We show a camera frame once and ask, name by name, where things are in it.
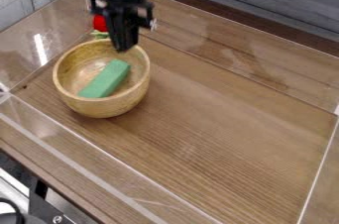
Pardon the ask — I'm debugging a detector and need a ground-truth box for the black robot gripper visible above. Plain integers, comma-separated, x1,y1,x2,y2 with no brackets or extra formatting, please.
88,0,156,52

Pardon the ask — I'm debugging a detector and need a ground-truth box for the green rectangular block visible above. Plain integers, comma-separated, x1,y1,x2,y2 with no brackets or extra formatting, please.
78,59,129,98

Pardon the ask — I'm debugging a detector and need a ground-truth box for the light wooden bowl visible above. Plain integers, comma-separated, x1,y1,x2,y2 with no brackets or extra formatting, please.
53,39,149,118

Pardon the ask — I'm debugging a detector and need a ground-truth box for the red plush strawberry toy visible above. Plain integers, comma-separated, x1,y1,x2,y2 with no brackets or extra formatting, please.
90,15,108,39

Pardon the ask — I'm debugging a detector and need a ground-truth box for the clear acrylic enclosure wall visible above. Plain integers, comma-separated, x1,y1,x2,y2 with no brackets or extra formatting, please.
0,0,339,224

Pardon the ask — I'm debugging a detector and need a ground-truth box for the black table leg bracket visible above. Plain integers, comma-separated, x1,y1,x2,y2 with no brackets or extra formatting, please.
28,179,76,224

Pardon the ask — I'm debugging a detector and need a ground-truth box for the black cable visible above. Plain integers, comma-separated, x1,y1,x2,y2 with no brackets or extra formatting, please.
0,197,24,224

